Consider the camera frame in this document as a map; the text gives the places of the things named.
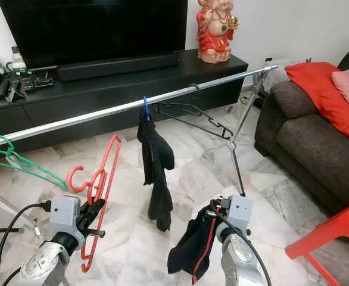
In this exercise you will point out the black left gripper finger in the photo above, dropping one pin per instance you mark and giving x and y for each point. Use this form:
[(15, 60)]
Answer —
[(96, 207)]

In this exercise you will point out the red plastic hanger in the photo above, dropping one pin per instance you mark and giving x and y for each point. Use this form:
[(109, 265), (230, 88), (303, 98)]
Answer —
[(69, 180)]

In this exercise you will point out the navy garment with red stripe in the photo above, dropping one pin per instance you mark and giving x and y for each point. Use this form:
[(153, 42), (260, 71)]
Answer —
[(192, 247)]

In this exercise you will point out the dark grey plastic hanger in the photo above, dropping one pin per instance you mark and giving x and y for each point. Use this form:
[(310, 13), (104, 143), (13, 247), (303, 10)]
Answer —
[(228, 133)]

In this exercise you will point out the green plastic hanger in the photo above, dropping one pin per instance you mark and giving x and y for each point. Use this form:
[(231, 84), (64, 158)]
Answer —
[(11, 147)]

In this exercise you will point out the blue plastic hanger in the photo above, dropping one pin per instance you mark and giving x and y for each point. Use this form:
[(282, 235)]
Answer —
[(146, 108)]

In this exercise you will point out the black fonemas t-shirt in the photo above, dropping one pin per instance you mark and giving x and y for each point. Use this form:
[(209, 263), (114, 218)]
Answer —
[(156, 164)]

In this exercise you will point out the silver metal clothes rack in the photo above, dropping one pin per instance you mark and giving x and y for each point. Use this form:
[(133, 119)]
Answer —
[(79, 118)]

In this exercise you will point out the black television cabinet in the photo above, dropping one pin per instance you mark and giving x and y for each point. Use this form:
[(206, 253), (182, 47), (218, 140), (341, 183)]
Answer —
[(79, 101)]

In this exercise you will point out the dark brown fabric sofa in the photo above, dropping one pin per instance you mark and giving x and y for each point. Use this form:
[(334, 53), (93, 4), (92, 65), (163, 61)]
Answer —
[(311, 155)]

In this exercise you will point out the red plastic stool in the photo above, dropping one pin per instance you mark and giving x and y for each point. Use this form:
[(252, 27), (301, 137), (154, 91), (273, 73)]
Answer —
[(329, 229)]

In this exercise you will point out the black soundbar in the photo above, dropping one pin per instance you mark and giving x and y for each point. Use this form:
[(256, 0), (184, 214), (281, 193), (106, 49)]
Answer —
[(118, 67)]

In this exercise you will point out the red pillow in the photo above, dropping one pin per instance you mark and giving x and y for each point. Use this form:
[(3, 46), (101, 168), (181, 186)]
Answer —
[(317, 89)]

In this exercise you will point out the red laughing buddha statue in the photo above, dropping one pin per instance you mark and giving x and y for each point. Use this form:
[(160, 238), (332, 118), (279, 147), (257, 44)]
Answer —
[(216, 36)]

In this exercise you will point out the black flat television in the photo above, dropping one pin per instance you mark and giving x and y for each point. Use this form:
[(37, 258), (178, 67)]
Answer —
[(91, 30)]

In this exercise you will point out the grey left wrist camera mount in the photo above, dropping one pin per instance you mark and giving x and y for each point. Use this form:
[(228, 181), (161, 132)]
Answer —
[(64, 213)]

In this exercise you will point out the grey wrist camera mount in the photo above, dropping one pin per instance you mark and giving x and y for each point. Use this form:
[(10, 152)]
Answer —
[(241, 213), (64, 213)]

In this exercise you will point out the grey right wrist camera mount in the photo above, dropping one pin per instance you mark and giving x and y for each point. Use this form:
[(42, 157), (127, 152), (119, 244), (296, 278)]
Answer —
[(241, 213)]

